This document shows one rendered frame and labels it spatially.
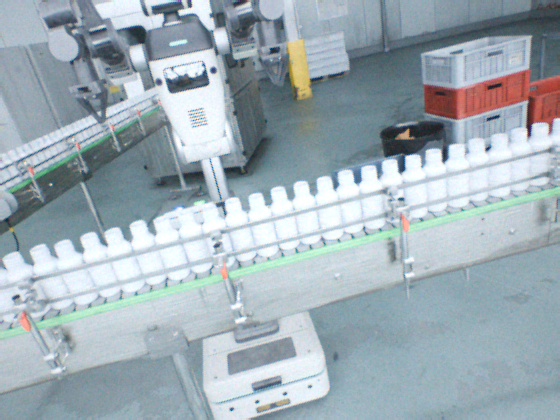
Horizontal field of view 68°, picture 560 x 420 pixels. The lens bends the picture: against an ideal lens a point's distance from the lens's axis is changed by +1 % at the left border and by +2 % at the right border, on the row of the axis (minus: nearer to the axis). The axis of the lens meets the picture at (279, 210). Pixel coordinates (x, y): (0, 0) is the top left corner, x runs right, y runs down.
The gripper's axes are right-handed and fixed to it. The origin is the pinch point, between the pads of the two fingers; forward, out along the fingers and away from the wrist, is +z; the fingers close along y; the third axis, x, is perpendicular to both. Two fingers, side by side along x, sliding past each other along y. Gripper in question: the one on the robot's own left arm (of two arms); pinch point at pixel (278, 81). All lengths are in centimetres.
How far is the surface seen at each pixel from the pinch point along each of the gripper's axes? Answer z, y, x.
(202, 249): 33.7, -15.8, 29.3
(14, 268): 26, -16, 72
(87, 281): 34, -16, 58
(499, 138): 24, -15, -51
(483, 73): 44, 162, -163
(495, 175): 34, -16, -50
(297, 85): 99, 732, -139
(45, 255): 25, -15, 65
